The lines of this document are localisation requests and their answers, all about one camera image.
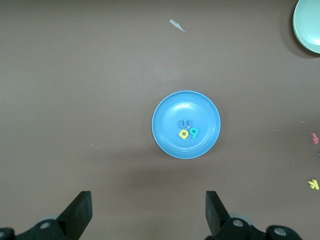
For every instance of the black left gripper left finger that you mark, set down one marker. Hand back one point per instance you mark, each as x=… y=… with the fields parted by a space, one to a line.
x=75 y=220

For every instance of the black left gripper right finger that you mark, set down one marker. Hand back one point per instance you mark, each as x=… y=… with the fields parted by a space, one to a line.
x=217 y=220

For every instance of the teal letter b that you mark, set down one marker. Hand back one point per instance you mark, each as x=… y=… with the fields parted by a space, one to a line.
x=193 y=136

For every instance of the yellow letter p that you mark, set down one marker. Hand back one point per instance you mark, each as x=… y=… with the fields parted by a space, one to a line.
x=181 y=135

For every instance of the blue letter m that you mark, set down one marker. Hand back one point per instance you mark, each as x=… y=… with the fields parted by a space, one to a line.
x=183 y=124

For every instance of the blue plate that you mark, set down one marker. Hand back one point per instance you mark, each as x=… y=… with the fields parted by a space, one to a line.
x=170 y=140

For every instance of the yellow letter k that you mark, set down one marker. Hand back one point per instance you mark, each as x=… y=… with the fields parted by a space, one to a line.
x=313 y=184

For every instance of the red letter f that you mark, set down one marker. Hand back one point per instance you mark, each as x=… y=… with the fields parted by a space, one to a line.
x=314 y=138

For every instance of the brown table cover sheet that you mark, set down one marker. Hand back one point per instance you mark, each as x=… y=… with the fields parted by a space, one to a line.
x=75 y=87

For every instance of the small grey paper scrap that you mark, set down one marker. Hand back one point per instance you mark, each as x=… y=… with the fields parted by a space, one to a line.
x=177 y=25

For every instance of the pale green plate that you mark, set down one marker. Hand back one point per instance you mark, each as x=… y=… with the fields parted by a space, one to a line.
x=308 y=25

